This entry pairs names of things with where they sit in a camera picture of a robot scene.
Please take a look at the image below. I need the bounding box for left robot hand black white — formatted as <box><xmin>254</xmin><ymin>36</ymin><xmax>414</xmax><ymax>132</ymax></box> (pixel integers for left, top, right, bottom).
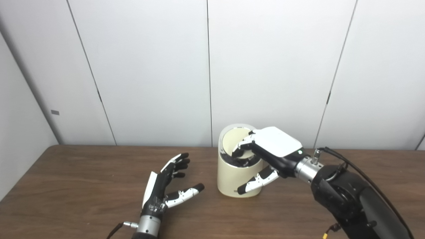
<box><xmin>140</xmin><ymin>153</ymin><xmax>205</xmax><ymax>219</ymax></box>

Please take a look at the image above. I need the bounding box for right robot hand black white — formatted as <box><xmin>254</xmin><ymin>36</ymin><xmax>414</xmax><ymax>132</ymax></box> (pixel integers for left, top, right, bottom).
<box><xmin>231</xmin><ymin>126</ymin><xmax>307</xmax><ymax>195</ymax></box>

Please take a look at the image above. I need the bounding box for cream-colored round bin lid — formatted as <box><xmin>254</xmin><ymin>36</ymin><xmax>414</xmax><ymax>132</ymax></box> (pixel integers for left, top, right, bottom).
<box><xmin>222</xmin><ymin>128</ymin><xmax>254</xmax><ymax>159</ymax></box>

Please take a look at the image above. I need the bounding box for cream-colored bin body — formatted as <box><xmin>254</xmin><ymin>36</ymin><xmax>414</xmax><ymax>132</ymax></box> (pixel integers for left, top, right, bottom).
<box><xmin>217</xmin><ymin>123</ymin><xmax>266</xmax><ymax>198</ymax></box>

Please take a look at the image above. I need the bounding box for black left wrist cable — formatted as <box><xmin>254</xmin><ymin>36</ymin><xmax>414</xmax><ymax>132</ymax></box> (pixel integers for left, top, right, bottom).
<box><xmin>106</xmin><ymin>222</ymin><xmax>139</xmax><ymax>239</ymax></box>

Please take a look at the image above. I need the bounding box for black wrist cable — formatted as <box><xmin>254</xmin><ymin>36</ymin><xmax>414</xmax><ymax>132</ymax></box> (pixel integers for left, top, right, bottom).
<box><xmin>106</xmin><ymin>222</ymin><xmax>139</xmax><ymax>239</ymax></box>
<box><xmin>311</xmin><ymin>147</ymin><xmax>415</xmax><ymax>239</ymax></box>

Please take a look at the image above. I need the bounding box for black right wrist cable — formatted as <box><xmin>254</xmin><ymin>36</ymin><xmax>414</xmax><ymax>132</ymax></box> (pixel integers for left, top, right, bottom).
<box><xmin>311</xmin><ymin>147</ymin><xmax>415</xmax><ymax>239</ymax></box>

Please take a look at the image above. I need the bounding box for thin black wire yellow tip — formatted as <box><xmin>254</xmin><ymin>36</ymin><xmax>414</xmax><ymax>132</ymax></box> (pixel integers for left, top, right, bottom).
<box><xmin>323</xmin><ymin>223</ymin><xmax>342</xmax><ymax>239</ymax></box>

